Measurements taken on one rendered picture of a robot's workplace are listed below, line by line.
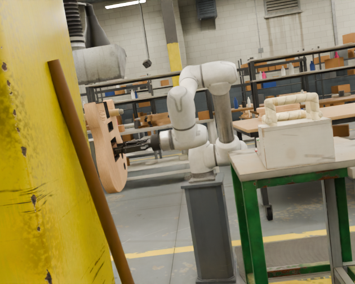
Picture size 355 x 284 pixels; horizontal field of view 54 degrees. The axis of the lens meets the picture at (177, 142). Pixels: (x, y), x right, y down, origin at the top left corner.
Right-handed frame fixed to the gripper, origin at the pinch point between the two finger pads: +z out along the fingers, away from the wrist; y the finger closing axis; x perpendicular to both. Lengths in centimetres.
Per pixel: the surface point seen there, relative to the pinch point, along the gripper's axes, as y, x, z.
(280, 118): 5, 1, -75
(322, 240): 102, -120, -119
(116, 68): -5.1, 34.3, -8.9
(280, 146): -13, -7, -69
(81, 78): -5.2, 32.8, 6.2
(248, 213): -16, -33, -53
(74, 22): 1, 56, 6
